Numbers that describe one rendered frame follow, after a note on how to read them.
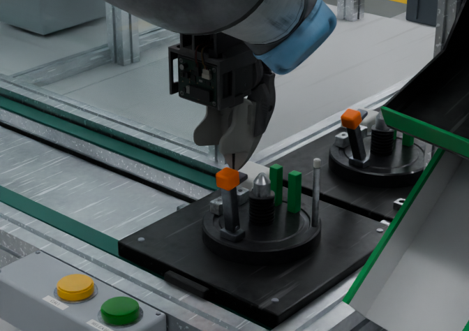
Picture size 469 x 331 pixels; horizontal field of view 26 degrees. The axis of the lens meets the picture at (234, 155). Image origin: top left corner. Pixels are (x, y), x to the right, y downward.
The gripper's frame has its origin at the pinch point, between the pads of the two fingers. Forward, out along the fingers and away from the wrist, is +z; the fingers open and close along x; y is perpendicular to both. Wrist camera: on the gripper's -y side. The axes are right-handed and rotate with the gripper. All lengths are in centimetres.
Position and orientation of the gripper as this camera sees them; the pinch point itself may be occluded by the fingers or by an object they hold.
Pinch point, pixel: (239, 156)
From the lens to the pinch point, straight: 112.1
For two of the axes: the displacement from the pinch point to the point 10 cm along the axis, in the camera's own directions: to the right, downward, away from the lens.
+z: 0.0, 9.1, 4.2
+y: -6.5, 3.2, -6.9
